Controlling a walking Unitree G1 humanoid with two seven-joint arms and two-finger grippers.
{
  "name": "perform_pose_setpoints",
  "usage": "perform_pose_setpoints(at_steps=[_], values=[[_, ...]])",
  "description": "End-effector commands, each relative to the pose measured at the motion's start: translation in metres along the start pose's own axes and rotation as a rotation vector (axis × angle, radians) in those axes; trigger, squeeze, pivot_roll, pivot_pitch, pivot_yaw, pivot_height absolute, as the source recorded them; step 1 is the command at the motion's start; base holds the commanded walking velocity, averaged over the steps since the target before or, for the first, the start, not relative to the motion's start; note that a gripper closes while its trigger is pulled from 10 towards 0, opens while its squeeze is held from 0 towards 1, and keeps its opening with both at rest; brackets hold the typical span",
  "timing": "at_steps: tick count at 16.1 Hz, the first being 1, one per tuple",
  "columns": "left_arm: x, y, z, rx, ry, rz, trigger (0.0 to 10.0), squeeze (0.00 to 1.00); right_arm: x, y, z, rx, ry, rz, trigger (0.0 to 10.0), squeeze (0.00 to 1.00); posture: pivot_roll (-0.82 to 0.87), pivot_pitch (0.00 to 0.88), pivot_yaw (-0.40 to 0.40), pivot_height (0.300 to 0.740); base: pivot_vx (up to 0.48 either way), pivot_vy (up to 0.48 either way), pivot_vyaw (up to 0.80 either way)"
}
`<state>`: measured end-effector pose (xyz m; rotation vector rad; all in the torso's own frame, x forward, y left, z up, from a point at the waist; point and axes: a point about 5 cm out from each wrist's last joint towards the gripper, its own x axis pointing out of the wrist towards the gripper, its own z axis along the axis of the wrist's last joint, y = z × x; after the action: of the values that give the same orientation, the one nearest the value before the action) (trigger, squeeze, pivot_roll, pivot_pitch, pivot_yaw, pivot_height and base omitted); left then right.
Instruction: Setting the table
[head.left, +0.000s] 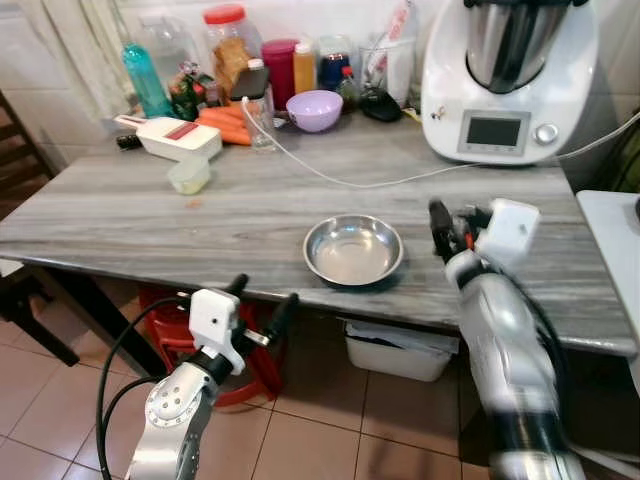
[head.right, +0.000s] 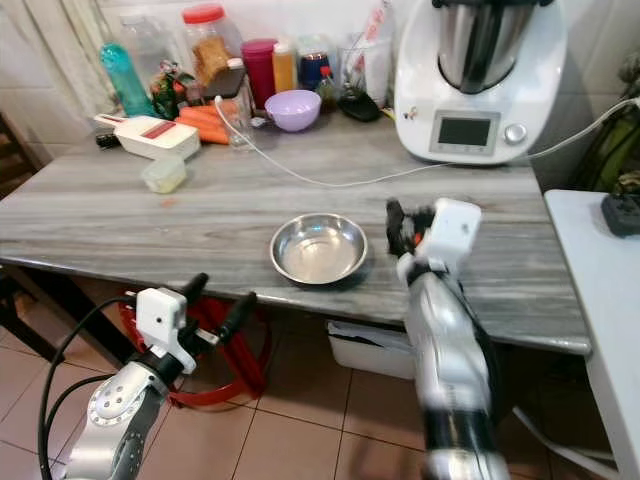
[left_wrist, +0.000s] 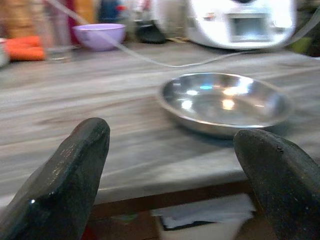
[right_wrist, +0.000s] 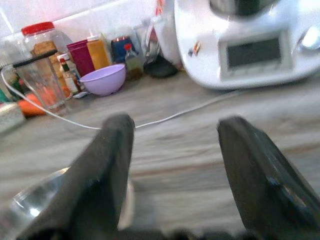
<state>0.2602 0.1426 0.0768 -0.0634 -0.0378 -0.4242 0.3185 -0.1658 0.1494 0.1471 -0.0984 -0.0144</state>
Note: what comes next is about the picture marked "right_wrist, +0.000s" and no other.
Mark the orange carrot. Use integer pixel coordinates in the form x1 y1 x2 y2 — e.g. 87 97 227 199
17 92 55 118

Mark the clear glass near gripper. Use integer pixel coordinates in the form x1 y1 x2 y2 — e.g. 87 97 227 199
9 166 73 221

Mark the small oil bottle red cap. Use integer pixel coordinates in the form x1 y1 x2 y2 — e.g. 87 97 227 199
124 44 145 81

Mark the white kitchen food processor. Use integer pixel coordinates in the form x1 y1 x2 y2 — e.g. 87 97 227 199
174 0 320 90

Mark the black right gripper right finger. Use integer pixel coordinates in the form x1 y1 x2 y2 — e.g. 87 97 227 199
216 116 320 240

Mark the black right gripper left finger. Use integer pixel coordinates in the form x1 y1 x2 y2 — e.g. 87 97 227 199
15 113 136 240

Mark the magenta plastic cup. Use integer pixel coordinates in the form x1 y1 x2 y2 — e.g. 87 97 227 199
66 39 96 78

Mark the dark blue box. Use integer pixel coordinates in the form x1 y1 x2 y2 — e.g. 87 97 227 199
110 36 133 64

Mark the black round lid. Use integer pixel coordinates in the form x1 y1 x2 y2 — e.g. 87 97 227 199
144 57 179 79

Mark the thin white cable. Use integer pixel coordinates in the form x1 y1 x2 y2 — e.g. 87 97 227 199
0 65 247 130

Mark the small hot sauce bottle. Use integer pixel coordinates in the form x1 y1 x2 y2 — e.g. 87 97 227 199
58 53 82 95

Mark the clear plastic bag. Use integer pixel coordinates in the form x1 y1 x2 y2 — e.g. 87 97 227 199
139 15 171 66

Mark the lilac plastic bowl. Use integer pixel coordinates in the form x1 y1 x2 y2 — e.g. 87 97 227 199
79 63 127 97

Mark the clear jar red lid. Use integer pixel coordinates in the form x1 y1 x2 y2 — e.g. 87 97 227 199
20 21 66 83

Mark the orange sauce squeeze bottle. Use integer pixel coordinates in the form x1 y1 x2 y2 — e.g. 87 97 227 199
86 31 111 71

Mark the clear drinking glass black rim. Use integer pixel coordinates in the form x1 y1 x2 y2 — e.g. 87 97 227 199
12 49 71 116

